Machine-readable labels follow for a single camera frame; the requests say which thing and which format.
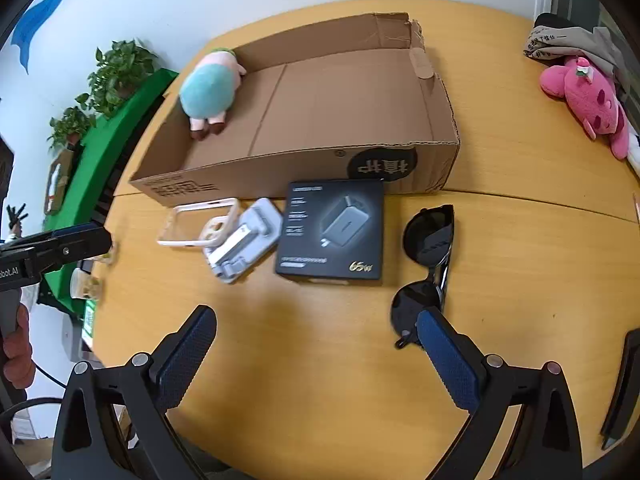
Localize brown white package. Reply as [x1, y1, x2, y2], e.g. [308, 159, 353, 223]
[44, 150, 76, 216]

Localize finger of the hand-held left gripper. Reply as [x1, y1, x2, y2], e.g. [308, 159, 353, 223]
[40, 239, 114, 274]
[30, 224, 112, 249]

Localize green cabinet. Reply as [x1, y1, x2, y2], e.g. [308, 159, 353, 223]
[37, 67, 181, 321]

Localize brown cardboard box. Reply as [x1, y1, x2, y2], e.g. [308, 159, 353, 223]
[129, 11, 461, 208]

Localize small white cup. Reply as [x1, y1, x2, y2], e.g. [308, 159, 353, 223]
[70, 267, 103, 301]

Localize white folding phone stand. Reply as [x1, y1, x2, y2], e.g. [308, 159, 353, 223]
[207, 197, 282, 285]

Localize person's left hand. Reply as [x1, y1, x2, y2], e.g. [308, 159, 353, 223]
[0, 306, 37, 402]

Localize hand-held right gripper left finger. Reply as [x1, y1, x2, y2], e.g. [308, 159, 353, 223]
[51, 304, 218, 480]

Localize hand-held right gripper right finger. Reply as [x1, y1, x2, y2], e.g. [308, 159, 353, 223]
[416, 307, 586, 480]

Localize blue wall decoration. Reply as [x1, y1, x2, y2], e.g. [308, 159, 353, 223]
[10, 0, 81, 73]

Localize large potted green plant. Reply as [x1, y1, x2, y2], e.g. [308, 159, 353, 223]
[87, 39, 160, 118]

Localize small potted green plant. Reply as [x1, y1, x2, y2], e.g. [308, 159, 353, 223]
[47, 92, 98, 153]

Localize black cable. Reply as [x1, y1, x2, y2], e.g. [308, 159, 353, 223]
[0, 360, 68, 426]

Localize grey printed cloth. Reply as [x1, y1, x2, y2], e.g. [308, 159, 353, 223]
[522, 12, 623, 91]

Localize flat black object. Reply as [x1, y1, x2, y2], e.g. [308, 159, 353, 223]
[600, 327, 640, 451]

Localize clear beige phone case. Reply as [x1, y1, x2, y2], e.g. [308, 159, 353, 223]
[156, 197, 241, 261]

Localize black charger box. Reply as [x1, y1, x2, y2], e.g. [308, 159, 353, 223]
[274, 178, 386, 287]

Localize black sunglasses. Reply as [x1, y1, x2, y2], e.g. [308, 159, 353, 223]
[389, 204, 456, 350]

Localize teal pink plush doll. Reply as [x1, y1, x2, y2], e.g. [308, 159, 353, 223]
[179, 46, 247, 142]

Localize pink plush toy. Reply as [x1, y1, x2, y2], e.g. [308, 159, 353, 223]
[539, 56, 631, 161]

